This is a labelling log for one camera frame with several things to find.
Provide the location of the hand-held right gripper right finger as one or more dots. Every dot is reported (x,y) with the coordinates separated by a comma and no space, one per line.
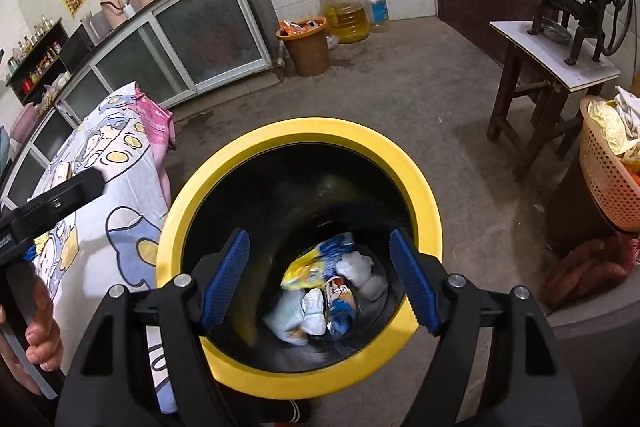
(412,279)

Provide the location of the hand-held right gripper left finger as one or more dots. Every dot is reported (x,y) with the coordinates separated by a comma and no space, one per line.
(227,279)

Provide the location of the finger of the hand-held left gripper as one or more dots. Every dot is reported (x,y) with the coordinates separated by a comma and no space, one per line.
(70,197)

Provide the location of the yellow rimmed black trash bin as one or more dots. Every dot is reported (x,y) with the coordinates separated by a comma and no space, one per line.
(300,129)

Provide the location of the person's left hand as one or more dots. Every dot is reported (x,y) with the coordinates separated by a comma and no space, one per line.
(45,332)

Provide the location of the white crumpled tissue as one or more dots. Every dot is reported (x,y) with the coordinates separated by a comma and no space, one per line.
(357,277)

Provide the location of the cartoon printed blanket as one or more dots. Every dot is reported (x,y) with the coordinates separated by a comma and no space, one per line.
(125,167)

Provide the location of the white plastic packet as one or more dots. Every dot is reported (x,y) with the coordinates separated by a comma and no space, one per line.
(287,317)

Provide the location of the blue cartoon print packet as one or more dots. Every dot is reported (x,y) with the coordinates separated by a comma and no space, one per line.
(341,304)

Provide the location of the yellow blue snack packet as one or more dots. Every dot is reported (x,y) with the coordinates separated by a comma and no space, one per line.
(310,259)

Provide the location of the pink plastic basin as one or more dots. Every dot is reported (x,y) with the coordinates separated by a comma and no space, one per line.
(22,124)

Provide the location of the pink printed cloth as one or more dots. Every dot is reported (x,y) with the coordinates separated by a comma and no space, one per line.
(152,127)

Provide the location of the black shelf of seasoning bottles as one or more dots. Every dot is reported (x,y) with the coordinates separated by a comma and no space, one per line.
(37,62)

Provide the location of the black countertop appliance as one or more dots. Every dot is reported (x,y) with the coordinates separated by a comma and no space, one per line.
(75,49)

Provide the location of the black white striped shoe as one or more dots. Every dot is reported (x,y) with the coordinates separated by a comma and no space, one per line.
(290,414)

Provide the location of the silver metal box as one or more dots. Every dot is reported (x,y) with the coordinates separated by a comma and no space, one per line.
(97,27)

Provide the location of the sweet potatoes in red net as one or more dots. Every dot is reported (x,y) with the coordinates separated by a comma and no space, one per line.
(585,267)

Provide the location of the short pink thermos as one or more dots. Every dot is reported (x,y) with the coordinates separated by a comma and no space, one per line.
(114,9)

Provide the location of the small white cup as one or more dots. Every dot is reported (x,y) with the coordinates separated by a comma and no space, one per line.
(129,12)

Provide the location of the orange perforated plastic basket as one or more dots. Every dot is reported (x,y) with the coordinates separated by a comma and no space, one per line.
(605,187)

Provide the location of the glass door kitchen cabinet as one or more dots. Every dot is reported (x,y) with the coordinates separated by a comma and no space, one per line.
(210,32)

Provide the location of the wooden stool with white board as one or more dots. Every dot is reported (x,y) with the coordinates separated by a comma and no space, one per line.
(520,72)

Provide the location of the brown plastic bucket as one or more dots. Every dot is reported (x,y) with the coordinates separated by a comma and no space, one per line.
(307,54)

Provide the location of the pale napa cabbage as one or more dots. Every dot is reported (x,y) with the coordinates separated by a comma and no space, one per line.
(607,127)

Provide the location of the orange snack wrappers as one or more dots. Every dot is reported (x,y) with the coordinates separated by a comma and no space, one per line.
(300,27)

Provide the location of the clear plastic water bottle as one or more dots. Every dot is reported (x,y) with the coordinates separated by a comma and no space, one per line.
(377,9)

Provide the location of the large cooking oil jug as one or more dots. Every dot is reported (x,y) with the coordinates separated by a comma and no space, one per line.
(345,14)

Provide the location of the small metal bowl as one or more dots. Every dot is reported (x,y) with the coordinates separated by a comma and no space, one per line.
(556,33)

